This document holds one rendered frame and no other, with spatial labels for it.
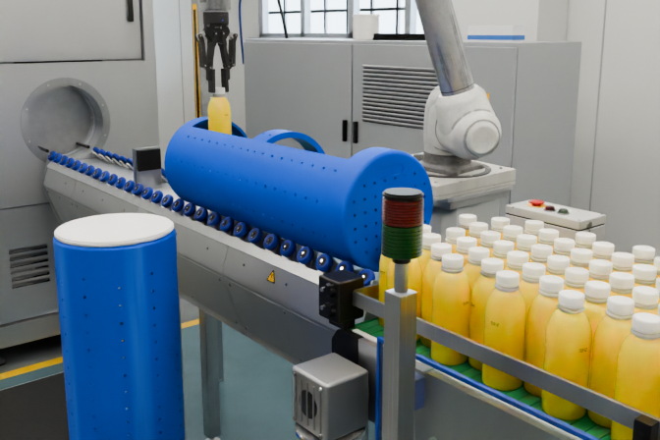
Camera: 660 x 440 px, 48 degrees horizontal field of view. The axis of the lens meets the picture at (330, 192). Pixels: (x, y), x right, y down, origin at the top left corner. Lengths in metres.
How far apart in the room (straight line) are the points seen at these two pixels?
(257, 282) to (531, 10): 2.97
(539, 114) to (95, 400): 2.42
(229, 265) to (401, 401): 0.97
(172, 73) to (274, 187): 5.47
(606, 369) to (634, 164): 3.39
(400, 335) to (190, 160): 1.17
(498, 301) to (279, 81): 3.52
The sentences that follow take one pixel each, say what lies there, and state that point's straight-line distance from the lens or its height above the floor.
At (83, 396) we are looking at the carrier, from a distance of 1.90.
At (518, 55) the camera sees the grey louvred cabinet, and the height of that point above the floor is 1.39.
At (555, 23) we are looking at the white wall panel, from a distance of 4.65.
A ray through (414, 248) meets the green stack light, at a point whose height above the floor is 1.18.
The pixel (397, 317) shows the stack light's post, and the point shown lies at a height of 1.06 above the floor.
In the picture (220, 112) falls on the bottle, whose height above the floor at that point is 1.26.
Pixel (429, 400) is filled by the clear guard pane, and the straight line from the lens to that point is 1.33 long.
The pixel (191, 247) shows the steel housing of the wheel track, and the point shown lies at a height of 0.86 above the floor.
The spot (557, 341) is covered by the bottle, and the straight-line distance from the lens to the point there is 1.22.
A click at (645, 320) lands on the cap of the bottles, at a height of 1.10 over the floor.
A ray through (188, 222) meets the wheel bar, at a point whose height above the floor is 0.93.
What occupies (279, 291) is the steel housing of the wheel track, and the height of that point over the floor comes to 0.86.
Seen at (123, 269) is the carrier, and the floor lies 0.97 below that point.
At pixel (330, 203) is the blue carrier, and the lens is 1.64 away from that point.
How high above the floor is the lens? 1.50
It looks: 12 degrees down
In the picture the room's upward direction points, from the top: straight up
